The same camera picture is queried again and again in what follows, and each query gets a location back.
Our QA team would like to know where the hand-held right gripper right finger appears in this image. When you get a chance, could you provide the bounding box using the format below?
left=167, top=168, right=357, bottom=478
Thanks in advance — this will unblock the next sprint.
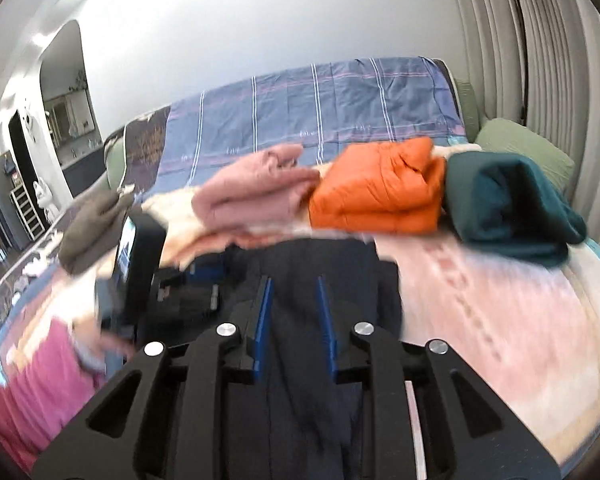
left=316, top=275, right=563, bottom=480

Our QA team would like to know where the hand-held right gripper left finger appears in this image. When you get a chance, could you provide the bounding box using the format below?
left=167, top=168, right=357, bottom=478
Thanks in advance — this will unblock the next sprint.
left=32, top=276, right=274, bottom=480

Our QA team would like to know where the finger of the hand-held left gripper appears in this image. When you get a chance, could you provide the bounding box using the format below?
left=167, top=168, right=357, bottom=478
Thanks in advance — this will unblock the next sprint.
left=152, top=281, right=223, bottom=317
left=155, top=255, right=227, bottom=282

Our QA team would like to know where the black puffer jacket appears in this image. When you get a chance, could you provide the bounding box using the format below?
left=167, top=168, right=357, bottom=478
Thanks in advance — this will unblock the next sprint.
left=220, top=237, right=406, bottom=480

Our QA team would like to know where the person's left forearm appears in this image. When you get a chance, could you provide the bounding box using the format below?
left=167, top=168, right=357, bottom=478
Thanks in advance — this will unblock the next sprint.
left=0, top=320, right=106, bottom=466

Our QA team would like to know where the brown fuzzy garment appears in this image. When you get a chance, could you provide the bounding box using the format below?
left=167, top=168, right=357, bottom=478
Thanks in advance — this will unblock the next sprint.
left=59, top=190, right=136, bottom=276

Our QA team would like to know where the pink quilted garment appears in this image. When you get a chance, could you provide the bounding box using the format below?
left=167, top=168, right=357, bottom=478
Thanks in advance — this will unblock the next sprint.
left=191, top=143, right=326, bottom=228

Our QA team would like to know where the green pillow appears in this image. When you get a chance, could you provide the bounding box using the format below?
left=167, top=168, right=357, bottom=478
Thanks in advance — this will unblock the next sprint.
left=475, top=117, right=576, bottom=196
left=452, top=79, right=482, bottom=142
left=104, top=127, right=127, bottom=188

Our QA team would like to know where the dark tree-print blanket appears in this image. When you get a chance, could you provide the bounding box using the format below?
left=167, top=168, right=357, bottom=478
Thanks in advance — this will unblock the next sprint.
left=122, top=105, right=173, bottom=196

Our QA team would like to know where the white cat figurine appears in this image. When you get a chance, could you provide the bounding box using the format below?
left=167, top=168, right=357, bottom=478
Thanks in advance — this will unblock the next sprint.
left=34, top=180, right=57, bottom=223

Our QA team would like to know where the slatted floor rack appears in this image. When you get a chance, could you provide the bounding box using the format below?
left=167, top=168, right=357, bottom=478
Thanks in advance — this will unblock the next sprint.
left=9, top=180, right=46, bottom=243

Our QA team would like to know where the orange puffer jacket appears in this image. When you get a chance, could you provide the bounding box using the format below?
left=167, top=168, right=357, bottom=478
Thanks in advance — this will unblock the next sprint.
left=308, top=137, right=448, bottom=234

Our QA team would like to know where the blue plaid bed cover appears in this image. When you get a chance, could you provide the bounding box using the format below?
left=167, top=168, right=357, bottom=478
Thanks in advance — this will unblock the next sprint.
left=157, top=56, right=468, bottom=193

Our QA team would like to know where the arched doorway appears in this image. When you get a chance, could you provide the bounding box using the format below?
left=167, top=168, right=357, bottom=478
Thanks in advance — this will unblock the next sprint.
left=39, top=20, right=103, bottom=173

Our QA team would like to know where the dark green folded garment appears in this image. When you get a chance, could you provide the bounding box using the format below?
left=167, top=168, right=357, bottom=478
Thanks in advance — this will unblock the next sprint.
left=444, top=152, right=588, bottom=268

